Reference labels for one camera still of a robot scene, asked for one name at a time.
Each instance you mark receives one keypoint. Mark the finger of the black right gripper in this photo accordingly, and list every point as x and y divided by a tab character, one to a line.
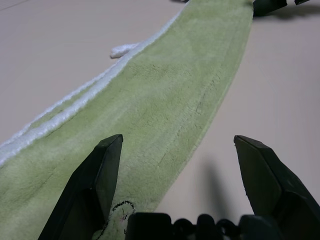
267	6

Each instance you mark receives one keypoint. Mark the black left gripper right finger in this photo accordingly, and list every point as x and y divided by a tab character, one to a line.
265	175

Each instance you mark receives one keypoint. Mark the green towel with white edge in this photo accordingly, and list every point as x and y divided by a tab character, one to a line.
162	95

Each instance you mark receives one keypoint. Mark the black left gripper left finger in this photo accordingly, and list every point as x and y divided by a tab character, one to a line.
85	182

